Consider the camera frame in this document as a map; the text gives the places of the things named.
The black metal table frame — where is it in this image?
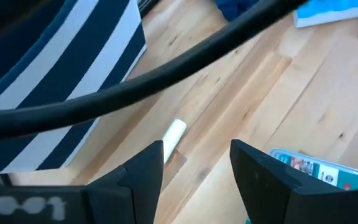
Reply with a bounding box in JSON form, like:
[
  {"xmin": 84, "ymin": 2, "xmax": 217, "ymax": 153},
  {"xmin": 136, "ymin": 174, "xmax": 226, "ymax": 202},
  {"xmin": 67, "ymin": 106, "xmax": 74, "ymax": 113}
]
[{"xmin": 136, "ymin": 0, "xmax": 162, "ymax": 18}]

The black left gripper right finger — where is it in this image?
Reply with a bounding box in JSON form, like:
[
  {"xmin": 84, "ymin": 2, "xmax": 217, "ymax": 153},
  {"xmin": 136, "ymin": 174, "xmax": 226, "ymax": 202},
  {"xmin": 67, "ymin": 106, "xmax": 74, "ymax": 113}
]
[{"xmin": 229, "ymin": 139, "xmax": 358, "ymax": 224}]

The navy white striped fabric basket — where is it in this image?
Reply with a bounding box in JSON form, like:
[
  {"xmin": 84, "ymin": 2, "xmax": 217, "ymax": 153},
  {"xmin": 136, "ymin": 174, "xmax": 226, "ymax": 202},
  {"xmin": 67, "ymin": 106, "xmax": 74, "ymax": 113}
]
[{"xmin": 0, "ymin": 0, "xmax": 148, "ymax": 175}]

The crumpled blue cloth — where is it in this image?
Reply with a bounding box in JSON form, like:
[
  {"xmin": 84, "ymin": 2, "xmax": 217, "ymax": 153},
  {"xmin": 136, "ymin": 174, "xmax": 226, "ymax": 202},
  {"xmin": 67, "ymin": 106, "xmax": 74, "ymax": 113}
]
[{"xmin": 213, "ymin": 0, "xmax": 260, "ymax": 22}]

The teal first aid kit box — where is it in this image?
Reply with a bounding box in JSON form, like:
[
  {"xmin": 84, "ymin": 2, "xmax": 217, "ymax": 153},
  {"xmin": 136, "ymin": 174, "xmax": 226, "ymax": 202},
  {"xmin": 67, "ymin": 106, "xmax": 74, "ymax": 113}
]
[{"xmin": 246, "ymin": 147, "xmax": 358, "ymax": 224}]

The blue weekly pill organizer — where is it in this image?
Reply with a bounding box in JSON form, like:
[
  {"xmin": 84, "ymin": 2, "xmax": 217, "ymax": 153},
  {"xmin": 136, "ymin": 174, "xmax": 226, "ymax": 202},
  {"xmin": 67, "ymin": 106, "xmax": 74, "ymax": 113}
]
[{"xmin": 292, "ymin": 0, "xmax": 358, "ymax": 29}]

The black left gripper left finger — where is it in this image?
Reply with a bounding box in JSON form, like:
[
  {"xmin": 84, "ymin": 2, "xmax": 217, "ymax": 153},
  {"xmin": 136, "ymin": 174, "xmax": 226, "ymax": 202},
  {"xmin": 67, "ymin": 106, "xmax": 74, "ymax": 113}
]
[{"xmin": 81, "ymin": 139, "xmax": 165, "ymax": 224}]

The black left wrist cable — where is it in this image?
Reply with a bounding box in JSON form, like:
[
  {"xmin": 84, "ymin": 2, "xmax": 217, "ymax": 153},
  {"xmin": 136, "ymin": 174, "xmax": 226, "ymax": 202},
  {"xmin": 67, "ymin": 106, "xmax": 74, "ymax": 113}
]
[{"xmin": 0, "ymin": 0, "xmax": 309, "ymax": 141}]

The white gauze roll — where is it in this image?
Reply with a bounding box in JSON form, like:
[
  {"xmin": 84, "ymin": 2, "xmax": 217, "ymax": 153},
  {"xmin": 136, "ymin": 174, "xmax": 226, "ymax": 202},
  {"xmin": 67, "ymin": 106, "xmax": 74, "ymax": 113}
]
[{"xmin": 161, "ymin": 118, "xmax": 188, "ymax": 165}]

